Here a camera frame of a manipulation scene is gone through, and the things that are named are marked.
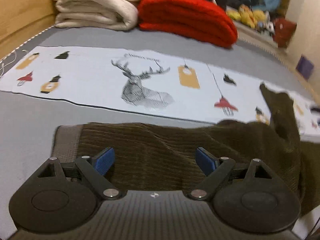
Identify white deer print cloth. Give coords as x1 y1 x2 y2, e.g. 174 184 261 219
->
1 46 319 139

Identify yellow plush toy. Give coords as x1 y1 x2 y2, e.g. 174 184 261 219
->
226 4 266 30

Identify folded cream blanket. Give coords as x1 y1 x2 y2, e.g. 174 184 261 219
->
53 0 140 31

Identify folded red knit blanket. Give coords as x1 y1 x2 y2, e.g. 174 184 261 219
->
137 0 238 48

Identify brown corduroy pants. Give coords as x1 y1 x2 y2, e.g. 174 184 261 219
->
52 85 319 214

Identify dark red cushion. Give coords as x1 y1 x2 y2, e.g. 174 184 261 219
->
273 17 297 48

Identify purple mat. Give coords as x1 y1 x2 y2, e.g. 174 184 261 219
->
296 55 314 80

